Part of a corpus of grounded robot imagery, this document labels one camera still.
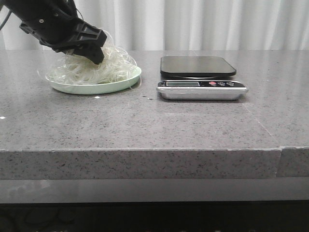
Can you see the white curtain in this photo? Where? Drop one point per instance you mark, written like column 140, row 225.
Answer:
column 201, row 24

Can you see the digital kitchen scale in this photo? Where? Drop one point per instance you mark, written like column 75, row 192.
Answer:
column 198, row 78

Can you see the white vermicelli bundle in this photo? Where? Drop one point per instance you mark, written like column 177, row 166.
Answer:
column 78, row 70

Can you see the light green plate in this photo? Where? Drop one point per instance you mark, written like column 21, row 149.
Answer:
column 97, row 89

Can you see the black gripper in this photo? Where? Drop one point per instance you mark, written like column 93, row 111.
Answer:
column 55, row 23

